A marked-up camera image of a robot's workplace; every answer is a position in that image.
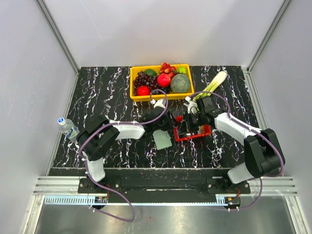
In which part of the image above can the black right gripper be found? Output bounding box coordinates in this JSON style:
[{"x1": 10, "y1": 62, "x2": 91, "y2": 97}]
[{"x1": 177, "y1": 111, "x2": 205, "y2": 136}]

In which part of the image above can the red plastic card tray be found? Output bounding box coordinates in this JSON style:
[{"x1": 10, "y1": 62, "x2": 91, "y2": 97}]
[{"x1": 174, "y1": 115, "x2": 212, "y2": 141}]

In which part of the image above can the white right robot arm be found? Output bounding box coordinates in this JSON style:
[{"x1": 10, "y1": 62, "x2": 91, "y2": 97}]
[{"x1": 184, "y1": 96, "x2": 285, "y2": 193}]

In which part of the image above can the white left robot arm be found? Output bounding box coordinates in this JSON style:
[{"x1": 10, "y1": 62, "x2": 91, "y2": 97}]
[{"x1": 77, "y1": 98, "x2": 178, "y2": 193}]

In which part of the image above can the green netted melon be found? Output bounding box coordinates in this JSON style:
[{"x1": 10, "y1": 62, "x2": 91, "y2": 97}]
[{"x1": 170, "y1": 74, "x2": 191, "y2": 93}]

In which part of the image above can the green spring onion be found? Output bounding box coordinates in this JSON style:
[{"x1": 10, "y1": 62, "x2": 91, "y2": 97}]
[{"x1": 193, "y1": 71, "x2": 227, "y2": 101}]

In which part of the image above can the red pomegranate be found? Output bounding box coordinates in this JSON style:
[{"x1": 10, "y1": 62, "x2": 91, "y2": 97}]
[{"x1": 157, "y1": 74, "x2": 171, "y2": 88}]

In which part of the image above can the red round fruit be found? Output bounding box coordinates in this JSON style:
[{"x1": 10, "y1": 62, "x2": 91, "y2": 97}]
[{"x1": 136, "y1": 85, "x2": 151, "y2": 96}]

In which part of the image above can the yellow plastic fruit bin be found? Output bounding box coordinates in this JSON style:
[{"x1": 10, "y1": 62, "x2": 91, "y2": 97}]
[{"x1": 129, "y1": 64, "x2": 195, "y2": 102}]

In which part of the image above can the green apple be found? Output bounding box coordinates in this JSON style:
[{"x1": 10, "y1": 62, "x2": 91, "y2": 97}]
[{"x1": 176, "y1": 66, "x2": 187, "y2": 75}]

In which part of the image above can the dark purple grape bunch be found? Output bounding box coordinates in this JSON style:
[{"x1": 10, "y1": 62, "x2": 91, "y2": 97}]
[{"x1": 132, "y1": 71, "x2": 160, "y2": 96}]

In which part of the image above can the green avocado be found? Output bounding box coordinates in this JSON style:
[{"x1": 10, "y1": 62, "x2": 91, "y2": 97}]
[{"x1": 144, "y1": 69, "x2": 157, "y2": 77}]

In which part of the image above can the clear plastic water bottle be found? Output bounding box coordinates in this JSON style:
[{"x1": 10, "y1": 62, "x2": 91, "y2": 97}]
[{"x1": 58, "y1": 117, "x2": 79, "y2": 144}]

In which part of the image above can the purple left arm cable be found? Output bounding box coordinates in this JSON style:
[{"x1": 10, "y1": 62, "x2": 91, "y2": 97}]
[{"x1": 78, "y1": 89, "x2": 169, "y2": 222}]

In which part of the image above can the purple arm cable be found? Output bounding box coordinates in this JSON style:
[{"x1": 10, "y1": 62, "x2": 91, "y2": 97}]
[
  {"x1": 185, "y1": 91, "x2": 286, "y2": 212},
  {"x1": 78, "y1": 89, "x2": 169, "y2": 222}
]

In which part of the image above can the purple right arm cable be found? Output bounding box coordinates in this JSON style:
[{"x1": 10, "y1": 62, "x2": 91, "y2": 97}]
[{"x1": 185, "y1": 91, "x2": 286, "y2": 212}]

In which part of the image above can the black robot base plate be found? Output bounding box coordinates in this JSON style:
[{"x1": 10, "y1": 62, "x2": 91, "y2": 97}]
[{"x1": 48, "y1": 169, "x2": 251, "y2": 202}]

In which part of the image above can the aluminium frame rail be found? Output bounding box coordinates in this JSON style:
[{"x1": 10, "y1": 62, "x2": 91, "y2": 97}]
[{"x1": 44, "y1": 195, "x2": 241, "y2": 209}]

